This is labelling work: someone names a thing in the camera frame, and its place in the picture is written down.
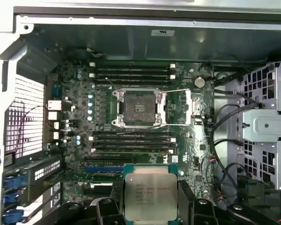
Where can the silver drive cage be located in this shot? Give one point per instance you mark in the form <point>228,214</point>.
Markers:
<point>264,124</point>

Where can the silver rear port block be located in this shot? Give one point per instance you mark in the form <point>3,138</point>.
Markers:
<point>53,105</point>

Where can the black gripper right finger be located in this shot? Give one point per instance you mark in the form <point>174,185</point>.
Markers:
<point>201,213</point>

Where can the silver coin battery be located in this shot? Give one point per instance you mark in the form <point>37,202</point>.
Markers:
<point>199,82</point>

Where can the white case sticker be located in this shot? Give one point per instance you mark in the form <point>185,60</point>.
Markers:
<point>162,32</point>

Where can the blue expansion slot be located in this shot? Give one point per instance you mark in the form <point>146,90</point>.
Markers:
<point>103,169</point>

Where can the black expansion slot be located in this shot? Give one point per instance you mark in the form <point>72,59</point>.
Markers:
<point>103,160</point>

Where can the black RAM slot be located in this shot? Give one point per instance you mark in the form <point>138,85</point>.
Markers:
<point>140,136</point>
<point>131,76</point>
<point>131,81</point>
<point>131,66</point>
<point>131,139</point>
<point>131,144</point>
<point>131,150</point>
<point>131,71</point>

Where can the black silver PC case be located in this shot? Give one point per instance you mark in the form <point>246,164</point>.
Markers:
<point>84,39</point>

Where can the blue slot retainer clip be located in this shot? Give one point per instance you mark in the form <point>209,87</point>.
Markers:
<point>10,199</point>
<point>12,216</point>
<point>14,182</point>

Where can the CPU socket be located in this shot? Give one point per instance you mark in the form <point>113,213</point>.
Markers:
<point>138,110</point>

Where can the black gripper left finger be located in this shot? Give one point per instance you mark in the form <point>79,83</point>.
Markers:
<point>84,215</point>

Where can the green motherboard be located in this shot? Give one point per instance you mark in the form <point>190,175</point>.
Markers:
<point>192,140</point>

